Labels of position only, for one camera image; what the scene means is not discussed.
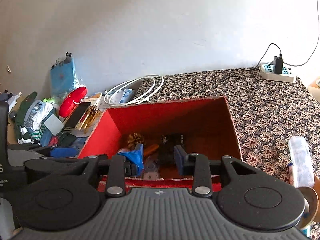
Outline paper packets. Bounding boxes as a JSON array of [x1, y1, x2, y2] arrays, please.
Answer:
[[110, 89, 135, 104]]

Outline coiled white cable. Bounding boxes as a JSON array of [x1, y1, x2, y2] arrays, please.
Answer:
[[104, 74, 164, 105]]

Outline grey flat case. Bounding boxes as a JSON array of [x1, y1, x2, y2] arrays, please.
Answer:
[[44, 114, 65, 135]]

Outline thin charger cable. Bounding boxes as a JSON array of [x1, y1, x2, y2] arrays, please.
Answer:
[[220, 42, 282, 85]]

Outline yellow book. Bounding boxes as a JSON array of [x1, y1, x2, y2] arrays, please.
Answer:
[[80, 92, 103, 130]]

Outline black smartphone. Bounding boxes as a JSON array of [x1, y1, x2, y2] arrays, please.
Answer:
[[64, 102, 92, 128]]

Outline dark wallet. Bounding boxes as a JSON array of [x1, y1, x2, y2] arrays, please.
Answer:
[[57, 132, 77, 147]]

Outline white power strip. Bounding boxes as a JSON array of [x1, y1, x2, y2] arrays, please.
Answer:
[[259, 64, 297, 83]]

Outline red oval case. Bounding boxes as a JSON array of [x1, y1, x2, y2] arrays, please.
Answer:
[[59, 86, 88, 118]]

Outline white tube with blue cap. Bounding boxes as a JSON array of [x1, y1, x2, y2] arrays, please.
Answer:
[[299, 205, 312, 235]]

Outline blue bag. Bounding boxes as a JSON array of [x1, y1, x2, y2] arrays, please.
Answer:
[[50, 57, 79, 97]]

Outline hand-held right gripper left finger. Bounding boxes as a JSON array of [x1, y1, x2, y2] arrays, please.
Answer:
[[62, 145, 145, 197]]

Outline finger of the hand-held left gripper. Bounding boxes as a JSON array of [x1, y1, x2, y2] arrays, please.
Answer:
[[27, 144, 78, 159]]

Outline black charger plug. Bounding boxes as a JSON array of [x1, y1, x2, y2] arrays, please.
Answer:
[[274, 55, 284, 75]]

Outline pile of clothes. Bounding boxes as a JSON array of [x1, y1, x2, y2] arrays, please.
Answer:
[[14, 91, 54, 144]]

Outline red cardboard box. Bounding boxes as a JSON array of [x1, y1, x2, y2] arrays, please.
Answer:
[[77, 96, 243, 189]]

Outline brown pine cone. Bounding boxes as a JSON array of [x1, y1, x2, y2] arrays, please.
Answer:
[[86, 105, 100, 123], [126, 133, 145, 147]]

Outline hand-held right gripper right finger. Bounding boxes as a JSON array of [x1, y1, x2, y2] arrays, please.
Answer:
[[174, 144, 275, 197]]

